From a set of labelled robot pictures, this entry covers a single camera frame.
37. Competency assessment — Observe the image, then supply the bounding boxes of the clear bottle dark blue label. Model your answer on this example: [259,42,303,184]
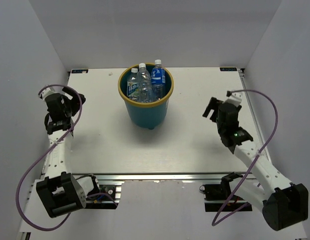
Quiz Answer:
[151,59,166,101]

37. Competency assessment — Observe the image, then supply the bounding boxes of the crushed clear unlabelled bottle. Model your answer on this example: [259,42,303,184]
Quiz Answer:
[137,63,154,103]

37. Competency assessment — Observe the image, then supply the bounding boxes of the clear bottle green white label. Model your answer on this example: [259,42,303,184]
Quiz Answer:
[127,68,139,102]

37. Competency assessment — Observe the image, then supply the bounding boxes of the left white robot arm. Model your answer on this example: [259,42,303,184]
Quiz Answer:
[36,88,100,218]

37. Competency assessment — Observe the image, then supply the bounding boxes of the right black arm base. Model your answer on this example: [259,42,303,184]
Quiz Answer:
[193,171,257,213]

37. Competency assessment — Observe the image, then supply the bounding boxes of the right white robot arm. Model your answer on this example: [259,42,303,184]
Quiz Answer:
[203,96,308,231]

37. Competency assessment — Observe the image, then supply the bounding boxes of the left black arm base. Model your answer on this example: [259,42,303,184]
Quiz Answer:
[86,180,122,210]

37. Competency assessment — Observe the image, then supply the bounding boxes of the teal bin with yellow rim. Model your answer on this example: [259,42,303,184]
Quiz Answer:
[118,64,174,129]

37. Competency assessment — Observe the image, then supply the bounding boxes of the right corner marker sticker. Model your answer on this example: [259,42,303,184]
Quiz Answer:
[219,67,237,72]

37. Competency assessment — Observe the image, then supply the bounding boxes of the corner marker sticker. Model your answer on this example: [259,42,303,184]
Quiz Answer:
[219,67,237,72]
[71,69,89,74]

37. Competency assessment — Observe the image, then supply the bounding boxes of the left corner marker sticker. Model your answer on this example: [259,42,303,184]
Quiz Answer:
[71,69,89,74]

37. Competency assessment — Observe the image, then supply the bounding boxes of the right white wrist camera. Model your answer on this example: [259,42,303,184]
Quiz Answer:
[224,91,243,107]

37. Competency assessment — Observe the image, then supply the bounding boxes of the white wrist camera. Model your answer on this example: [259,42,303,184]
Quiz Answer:
[38,86,55,101]
[224,91,243,107]

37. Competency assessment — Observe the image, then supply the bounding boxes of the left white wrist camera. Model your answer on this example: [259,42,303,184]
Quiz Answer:
[38,86,55,101]

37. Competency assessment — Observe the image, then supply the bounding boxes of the aluminium front rail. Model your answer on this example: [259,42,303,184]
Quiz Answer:
[93,172,255,185]

